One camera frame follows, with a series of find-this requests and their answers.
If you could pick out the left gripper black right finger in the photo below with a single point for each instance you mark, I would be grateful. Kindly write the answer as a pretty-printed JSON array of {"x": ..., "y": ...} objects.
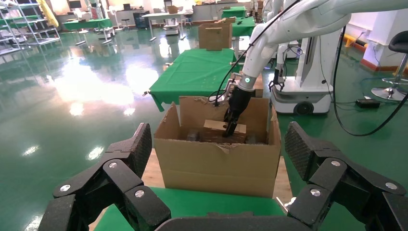
[{"x": 344, "y": 191}]

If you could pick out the black idle robot gripper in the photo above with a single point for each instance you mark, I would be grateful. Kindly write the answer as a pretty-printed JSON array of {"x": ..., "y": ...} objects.
[{"x": 277, "y": 79}]

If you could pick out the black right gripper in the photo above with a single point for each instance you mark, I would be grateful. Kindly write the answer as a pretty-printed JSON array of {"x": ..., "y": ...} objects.
[{"x": 239, "y": 100}]

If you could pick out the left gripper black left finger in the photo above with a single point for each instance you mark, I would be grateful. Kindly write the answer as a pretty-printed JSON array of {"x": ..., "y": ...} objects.
[{"x": 95, "y": 185}]

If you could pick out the small brown cardboard box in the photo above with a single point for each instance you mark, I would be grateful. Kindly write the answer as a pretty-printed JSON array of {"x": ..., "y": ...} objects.
[{"x": 213, "y": 125}]

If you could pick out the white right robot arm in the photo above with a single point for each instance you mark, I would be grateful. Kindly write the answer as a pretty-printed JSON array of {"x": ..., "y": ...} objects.
[{"x": 302, "y": 19}]

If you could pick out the small background cardboard box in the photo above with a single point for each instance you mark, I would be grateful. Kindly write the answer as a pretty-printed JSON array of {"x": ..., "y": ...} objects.
[{"x": 258, "y": 87}]

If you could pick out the large open cardboard carton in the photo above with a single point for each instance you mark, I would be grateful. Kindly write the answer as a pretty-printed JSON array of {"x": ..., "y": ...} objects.
[{"x": 216, "y": 169}]

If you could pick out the tall brown cardboard carton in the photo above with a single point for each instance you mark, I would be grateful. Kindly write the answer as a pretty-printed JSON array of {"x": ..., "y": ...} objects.
[{"x": 215, "y": 36}]

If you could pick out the black power adapter box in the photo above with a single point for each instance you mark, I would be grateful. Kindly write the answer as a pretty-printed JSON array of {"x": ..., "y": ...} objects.
[{"x": 368, "y": 103}]

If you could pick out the white idle wheeled robot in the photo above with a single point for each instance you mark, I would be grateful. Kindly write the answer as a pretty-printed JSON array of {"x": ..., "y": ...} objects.
[{"x": 312, "y": 63}]

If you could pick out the green table cloth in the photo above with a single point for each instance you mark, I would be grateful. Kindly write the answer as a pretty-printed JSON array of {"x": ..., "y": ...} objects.
[
  {"x": 194, "y": 73},
  {"x": 207, "y": 202}
]

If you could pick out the green cloth covered table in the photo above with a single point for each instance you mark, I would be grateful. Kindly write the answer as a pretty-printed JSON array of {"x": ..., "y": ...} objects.
[
  {"x": 89, "y": 24},
  {"x": 234, "y": 12},
  {"x": 243, "y": 27}
]

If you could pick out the white wheeled machine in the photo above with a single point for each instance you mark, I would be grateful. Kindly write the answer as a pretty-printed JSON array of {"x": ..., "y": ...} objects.
[{"x": 172, "y": 28}]

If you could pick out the white work table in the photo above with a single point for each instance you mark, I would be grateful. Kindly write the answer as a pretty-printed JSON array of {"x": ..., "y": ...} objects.
[{"x": 162, "y": 15}]

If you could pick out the black swivel stool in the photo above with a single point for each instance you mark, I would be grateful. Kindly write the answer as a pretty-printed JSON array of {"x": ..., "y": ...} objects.
[{"x": 400, "y": 41}]

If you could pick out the black cabinet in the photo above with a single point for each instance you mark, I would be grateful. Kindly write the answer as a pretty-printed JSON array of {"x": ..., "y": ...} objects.
[{"x": 141, "y": 20}]

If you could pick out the metal storage shelf rack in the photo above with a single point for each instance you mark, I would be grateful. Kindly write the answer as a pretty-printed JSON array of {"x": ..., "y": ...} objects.
[{"x": 46, "y": 40}]

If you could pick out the yellow hanging sheet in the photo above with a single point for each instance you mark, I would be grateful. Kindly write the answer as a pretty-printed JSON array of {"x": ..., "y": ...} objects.
[{"x": 49, "y": 14}]

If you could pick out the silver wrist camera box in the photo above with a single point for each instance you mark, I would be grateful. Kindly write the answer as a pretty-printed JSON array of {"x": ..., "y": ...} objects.
[{"x": 229, "y": 92}]

